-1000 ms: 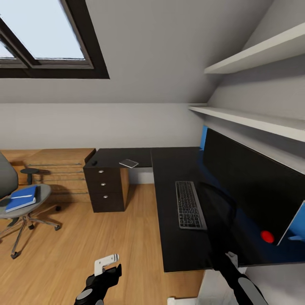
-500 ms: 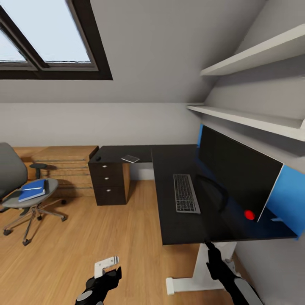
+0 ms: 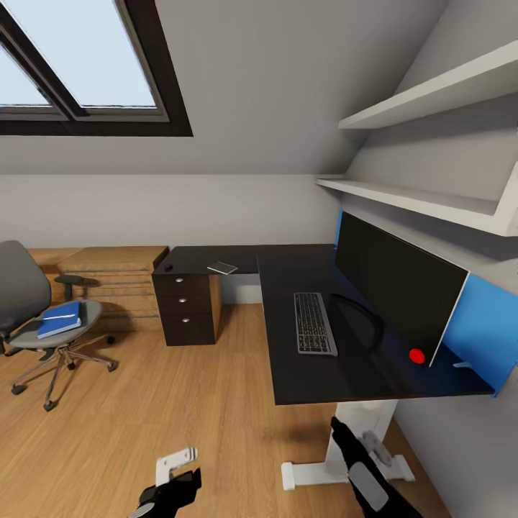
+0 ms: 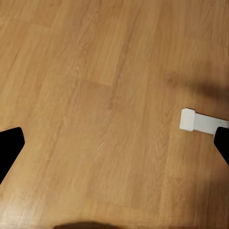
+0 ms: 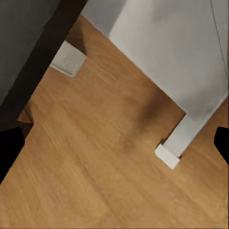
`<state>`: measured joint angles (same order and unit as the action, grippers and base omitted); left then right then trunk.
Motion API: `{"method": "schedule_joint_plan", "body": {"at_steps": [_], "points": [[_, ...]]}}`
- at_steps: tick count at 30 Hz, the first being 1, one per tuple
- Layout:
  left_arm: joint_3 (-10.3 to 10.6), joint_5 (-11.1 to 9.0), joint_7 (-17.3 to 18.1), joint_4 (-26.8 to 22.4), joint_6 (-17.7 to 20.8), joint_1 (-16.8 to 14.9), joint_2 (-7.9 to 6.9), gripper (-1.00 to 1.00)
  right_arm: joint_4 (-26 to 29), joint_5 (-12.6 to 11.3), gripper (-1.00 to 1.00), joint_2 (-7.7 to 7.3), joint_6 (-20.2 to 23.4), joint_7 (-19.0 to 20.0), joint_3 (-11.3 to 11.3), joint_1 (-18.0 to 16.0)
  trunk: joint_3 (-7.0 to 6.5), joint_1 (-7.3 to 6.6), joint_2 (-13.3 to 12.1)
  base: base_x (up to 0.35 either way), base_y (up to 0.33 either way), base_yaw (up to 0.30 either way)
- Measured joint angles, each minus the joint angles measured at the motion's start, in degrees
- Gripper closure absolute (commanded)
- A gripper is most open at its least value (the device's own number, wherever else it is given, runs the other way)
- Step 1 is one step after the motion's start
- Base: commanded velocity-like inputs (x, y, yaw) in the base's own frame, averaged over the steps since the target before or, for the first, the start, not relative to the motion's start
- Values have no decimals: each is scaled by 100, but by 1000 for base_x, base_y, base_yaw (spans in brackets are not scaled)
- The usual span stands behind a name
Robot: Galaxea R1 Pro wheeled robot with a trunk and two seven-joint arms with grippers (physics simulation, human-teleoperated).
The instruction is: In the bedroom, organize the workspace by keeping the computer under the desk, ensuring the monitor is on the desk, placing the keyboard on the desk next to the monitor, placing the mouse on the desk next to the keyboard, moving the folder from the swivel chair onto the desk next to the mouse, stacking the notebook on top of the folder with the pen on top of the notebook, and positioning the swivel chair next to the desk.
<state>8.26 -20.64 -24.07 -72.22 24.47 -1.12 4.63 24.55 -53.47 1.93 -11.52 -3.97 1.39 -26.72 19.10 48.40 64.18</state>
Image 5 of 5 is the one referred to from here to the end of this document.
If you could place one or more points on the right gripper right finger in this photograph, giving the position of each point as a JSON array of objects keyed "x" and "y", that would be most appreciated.
[{"x": 221, "y": 141}]

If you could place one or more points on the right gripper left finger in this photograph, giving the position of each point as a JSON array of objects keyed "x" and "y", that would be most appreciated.
[{"x": 11, "y": 143}]

